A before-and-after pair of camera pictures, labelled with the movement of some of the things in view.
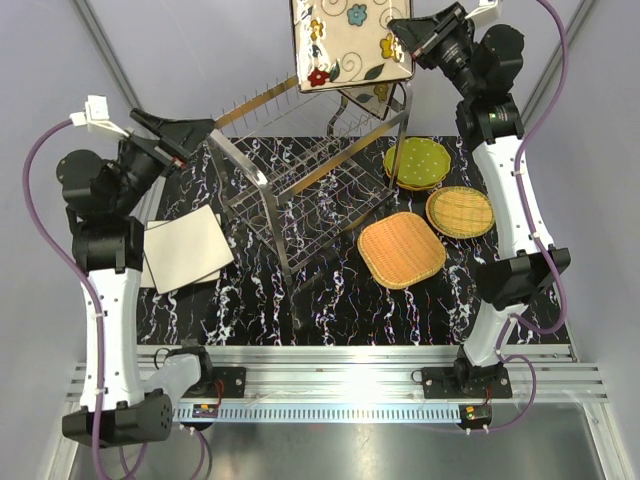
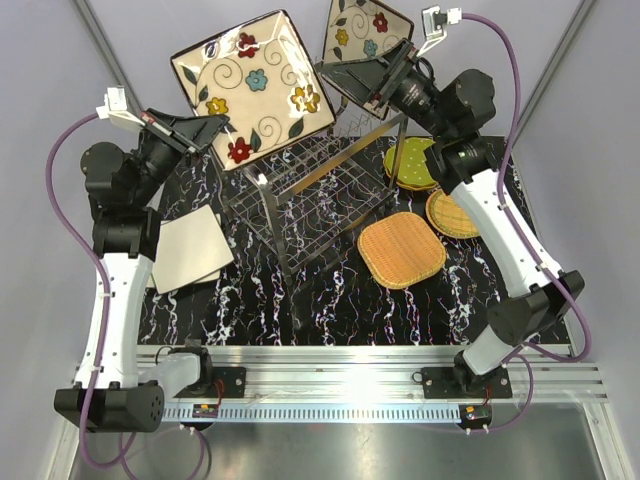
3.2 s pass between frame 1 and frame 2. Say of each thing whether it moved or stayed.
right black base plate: stayed
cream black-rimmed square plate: moved
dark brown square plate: moved
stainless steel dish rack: stayed
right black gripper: moved
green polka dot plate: stayed
